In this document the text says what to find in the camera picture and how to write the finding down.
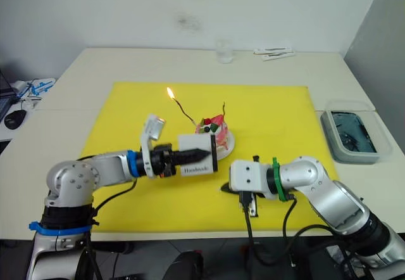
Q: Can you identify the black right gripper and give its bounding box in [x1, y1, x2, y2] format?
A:
[220, 182, 267, 200]

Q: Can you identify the white matchbox with black print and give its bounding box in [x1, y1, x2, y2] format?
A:
[177, 133, 220, 177]

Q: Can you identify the white round plate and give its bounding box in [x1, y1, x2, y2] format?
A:
[195, 127, 237, 161]

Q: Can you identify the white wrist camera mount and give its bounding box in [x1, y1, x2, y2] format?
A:
[228, 159, 270, 199]
[140, 113, 167, 178]

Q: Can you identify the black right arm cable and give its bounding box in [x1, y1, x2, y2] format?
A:
[281, 196, 336, 280]

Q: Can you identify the grey tray with dark water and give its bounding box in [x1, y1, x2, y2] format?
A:
[320, 99, 394, 165]

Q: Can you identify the yellow rectangular mat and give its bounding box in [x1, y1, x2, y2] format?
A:
[80, 81, 340, 234]

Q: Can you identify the blue left wrist clamp ring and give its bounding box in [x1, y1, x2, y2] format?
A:
[127, 150, 140, 178]

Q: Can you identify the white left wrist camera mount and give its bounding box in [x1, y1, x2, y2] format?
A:
[140, 113, 167, 178]

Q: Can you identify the black computer mouse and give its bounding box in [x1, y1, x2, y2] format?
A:
[3, 109, 28, 131]

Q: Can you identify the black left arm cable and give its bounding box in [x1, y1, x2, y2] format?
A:
[90, 178, 139, 227]

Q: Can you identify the black right camera cable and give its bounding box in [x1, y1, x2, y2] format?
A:
[237, 190, 285, 265]

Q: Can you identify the green right wrist clamp ring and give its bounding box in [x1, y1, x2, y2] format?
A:
[271, 156, 294, 203]

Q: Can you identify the dark laptop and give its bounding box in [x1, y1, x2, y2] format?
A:
[0, 68, 16, 122]

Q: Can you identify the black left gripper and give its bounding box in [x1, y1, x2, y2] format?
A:
[150, 143, 212, 179]

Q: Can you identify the blue and white plastic tool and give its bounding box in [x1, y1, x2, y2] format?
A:
[16, 77, 56, 99]

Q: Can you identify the small pink fruit cake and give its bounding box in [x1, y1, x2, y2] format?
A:
[195, 114, 230, 155]

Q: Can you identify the thin twisted candle with flame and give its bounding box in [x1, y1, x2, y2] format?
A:
[166, 86, 197, 126]

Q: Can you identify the white paper packet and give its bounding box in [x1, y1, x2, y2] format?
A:
[261, 53, 297, 62]
[252, 47, 296, 56]

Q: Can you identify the dark rounded shape under table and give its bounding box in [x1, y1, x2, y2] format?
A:
[163, 249, 205, 280]

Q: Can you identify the clear drinking glass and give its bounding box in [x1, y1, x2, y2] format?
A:
[215, 39, 235, 65]

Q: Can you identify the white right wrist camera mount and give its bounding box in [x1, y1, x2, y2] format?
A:
[228, 159, 270, 199]

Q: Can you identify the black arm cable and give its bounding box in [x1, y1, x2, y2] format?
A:
[281, 196, 336, 280]
[90, 178, 139, 227]

